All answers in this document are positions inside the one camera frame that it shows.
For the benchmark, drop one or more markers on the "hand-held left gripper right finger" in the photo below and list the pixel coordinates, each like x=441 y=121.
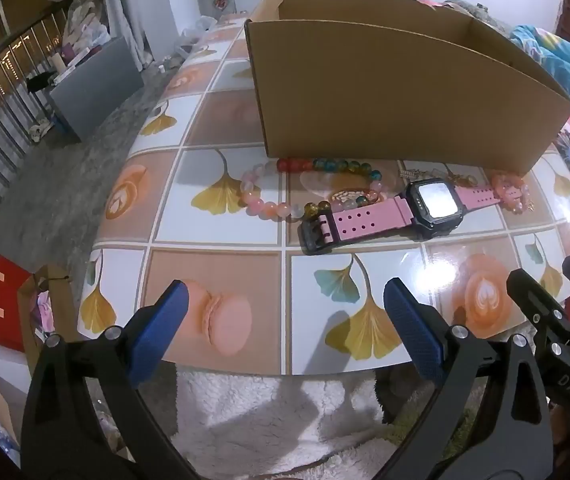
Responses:
x=410 y=325

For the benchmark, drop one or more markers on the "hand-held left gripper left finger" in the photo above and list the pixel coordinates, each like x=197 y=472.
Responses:
x=165 y=320

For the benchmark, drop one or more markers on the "brown cardboard box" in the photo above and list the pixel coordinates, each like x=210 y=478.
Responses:
x=390 y=110

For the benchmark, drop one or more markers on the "green fluffy garment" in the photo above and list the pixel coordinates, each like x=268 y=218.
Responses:
x=415 y=400

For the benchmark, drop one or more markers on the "white fluffy robe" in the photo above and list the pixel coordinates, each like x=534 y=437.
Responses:
x=265 y=420

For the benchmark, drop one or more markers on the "gold oval brooch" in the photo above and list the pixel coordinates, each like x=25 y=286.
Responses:
x=352 y=195

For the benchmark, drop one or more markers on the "red gift bag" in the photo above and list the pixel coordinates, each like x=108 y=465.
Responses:
x=10 y=310

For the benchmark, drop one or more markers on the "blue printed blanket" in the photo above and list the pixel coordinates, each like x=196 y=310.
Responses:
x=565 y=70

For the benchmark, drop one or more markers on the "grey fluffy blanket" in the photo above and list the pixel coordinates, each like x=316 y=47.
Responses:
x=470 y=12

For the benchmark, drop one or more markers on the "white plastic bag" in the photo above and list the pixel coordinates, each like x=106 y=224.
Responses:
x=197 y=30

